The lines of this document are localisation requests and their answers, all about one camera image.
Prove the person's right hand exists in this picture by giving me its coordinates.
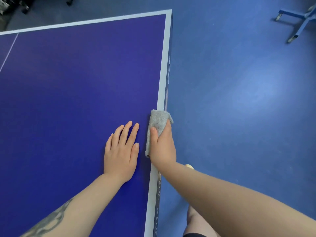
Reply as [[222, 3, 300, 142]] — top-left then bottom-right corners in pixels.
[[149, 119, 177, 172]]

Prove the person's left hand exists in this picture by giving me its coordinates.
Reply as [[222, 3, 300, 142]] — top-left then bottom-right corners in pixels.
[[103, 120, 140, 183]]

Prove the grey cleaning cloth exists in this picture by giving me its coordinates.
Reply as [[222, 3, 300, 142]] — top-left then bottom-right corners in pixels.
[[145, 109, 174, 158]]

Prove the person's right forearm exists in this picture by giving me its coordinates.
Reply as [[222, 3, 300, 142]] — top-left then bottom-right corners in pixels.
[[154, 161, 316, 237]]

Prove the person's left forearm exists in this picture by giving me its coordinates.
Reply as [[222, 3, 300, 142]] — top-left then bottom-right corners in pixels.
[[19, 174, 126, 237]]

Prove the blue table tennis table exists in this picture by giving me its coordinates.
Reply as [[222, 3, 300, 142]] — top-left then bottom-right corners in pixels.
[[0, 9, 173, 237]]

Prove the person's left leg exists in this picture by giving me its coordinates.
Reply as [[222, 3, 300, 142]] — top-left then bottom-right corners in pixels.
[[182, 205, 222, 237]]

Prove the black equipment base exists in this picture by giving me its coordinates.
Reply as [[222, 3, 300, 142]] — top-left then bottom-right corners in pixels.
[[0, 0, 42, 15]]

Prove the blue metal frame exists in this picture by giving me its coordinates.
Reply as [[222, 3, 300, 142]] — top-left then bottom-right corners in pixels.
[[275, 3, 316, 44]]

